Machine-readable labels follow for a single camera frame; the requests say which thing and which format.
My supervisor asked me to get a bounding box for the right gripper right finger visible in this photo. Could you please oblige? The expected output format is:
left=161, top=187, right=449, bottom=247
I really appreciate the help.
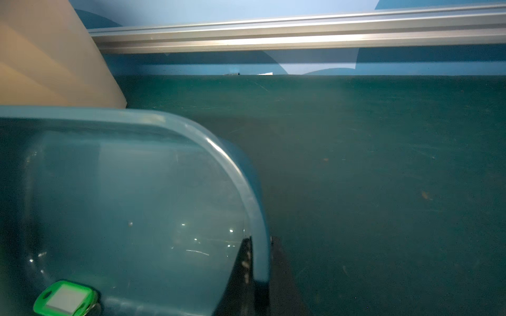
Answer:
left=269, top=236, right=312, bottom=316

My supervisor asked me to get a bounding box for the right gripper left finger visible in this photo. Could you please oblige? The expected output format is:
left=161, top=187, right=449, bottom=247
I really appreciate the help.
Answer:
left=213, top=238, right=255, bottom=316

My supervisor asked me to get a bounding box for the blue plastic storage box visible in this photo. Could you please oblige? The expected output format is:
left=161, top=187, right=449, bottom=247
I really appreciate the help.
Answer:
left=1, top=106, right=271, bottom=315

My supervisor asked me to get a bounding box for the aluminium frame rail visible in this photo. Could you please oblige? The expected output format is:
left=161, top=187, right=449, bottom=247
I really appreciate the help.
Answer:
left=90, top=3, right=505, bottom=54

